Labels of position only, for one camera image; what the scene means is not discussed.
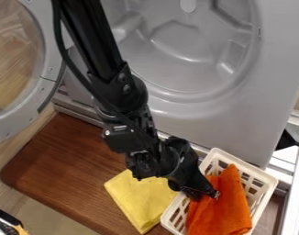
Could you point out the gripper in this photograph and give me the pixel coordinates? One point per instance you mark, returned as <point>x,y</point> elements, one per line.
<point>188,171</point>

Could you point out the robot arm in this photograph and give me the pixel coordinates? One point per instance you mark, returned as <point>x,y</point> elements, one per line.
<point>97,49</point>

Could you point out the white basket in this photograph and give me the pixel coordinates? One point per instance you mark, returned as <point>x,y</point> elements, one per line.
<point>260,183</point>

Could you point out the orange cloth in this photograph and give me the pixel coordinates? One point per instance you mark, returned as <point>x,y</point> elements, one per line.
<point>221,211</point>

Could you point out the yellow cloth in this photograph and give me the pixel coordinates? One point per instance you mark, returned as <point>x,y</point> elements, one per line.
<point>141,199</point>

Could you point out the washing machine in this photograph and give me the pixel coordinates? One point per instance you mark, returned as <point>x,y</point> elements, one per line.
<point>221,79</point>

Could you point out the aluminium frame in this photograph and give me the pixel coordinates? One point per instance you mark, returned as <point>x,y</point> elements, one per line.
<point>294,195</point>

